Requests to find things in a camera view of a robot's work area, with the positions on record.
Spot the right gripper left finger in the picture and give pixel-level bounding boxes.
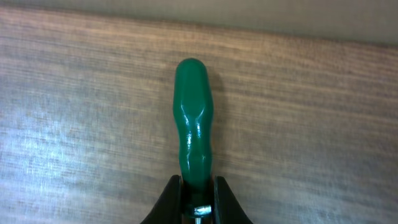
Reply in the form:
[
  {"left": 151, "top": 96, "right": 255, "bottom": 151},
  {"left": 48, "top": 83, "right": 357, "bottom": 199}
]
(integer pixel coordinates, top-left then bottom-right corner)
[{"left": 141, "top": 175, "right": 182, "bottom": 224}]

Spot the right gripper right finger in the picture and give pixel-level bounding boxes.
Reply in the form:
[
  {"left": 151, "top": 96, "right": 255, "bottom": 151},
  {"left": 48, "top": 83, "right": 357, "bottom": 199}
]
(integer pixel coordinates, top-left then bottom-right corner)
[{"left": 213, "top": 176, "right": 252, "bottom": 224}]

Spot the green handled screwdriver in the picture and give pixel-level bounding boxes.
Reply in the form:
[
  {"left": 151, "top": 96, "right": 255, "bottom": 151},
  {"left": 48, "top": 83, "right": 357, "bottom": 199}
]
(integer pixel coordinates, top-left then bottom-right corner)
[{"left": 173, "top": 58, "right": 213, "bottom": 223}]

